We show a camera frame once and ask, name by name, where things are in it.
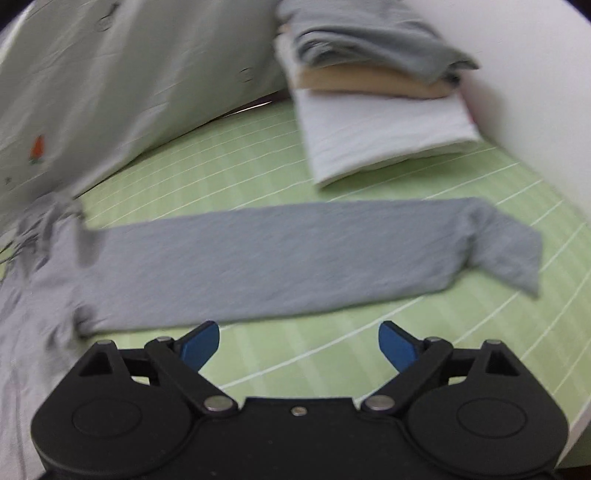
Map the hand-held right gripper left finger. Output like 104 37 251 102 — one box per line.
78 322 239 420

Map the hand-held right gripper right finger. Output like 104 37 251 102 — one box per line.
360 322 522 420

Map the grey long-sleeved shirt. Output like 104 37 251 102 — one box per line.
0 191 544 480

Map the green grid mat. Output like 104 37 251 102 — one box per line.
74 98 591 446

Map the folded white garment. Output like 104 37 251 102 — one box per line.
274 36 482 188

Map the folded beige garment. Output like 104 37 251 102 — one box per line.
288 62 462 100

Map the pale carrot-print sheet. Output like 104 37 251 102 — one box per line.
0 0 296 228

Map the folded grey garment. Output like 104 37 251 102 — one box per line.
276 0 482 87

